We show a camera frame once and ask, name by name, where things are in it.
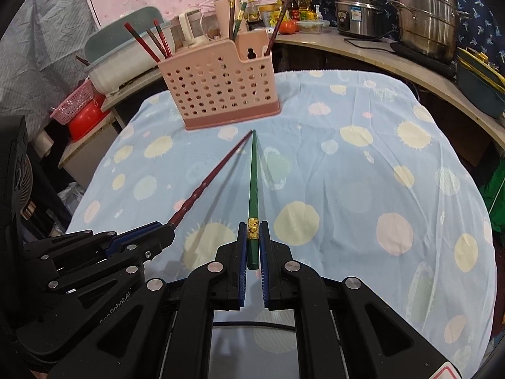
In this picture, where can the dark maroon thin chopstick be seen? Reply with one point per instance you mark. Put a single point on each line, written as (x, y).
(156, 42)

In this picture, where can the pink perforated utensil basket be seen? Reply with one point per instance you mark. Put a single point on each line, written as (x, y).
(223, 82)

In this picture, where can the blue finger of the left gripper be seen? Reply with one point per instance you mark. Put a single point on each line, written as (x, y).
(149, 245)
(120, 239)

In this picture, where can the white blender jug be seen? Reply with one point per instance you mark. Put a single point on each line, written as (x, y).
(191, 24)

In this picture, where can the brown chopstick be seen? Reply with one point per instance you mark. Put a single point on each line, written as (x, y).
(232, 13)

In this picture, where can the large steel steamer pot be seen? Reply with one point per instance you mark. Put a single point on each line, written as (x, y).
(429, 26)

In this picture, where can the red tomato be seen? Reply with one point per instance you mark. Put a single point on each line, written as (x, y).
(288, 27)

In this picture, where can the cooking oil bottle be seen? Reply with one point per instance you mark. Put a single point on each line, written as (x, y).
(306, 13)

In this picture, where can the silver rice cooker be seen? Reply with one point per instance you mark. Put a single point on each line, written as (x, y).
(360, 18)

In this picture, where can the maroon chopstick silver band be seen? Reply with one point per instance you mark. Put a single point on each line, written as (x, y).
(275, 32)

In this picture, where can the electric fan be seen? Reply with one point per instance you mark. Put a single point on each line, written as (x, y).
(14, 142)

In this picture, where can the black induction cooker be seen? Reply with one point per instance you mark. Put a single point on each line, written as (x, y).
(447, 70)

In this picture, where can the red plastic basin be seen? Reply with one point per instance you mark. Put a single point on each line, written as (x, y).
(87, 119)

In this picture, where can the dark sauce bottle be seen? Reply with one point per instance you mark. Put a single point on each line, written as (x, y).
(293, 10)

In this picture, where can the teal yellow bowl stack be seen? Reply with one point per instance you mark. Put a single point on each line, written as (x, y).
(481, 83)

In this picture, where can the pink plastic basket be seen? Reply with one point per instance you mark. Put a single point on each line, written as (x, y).
(74, 103)

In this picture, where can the green chopstick gold band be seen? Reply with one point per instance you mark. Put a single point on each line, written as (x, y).
(238, 20)

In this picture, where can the clear food container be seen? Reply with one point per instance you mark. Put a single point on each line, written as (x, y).
(313, 26)

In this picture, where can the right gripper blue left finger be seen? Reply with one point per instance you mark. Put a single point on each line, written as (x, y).
(231, 286)

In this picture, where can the light blue patterned tablecloth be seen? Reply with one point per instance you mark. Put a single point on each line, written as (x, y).
(353, 175)

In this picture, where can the teal white dish rack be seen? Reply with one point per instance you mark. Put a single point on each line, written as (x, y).
(115, 57)

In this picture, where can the dark red chopstick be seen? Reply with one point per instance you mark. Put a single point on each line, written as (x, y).
(178, 216)

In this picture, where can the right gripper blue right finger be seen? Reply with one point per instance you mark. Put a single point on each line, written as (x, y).
(277, 292)

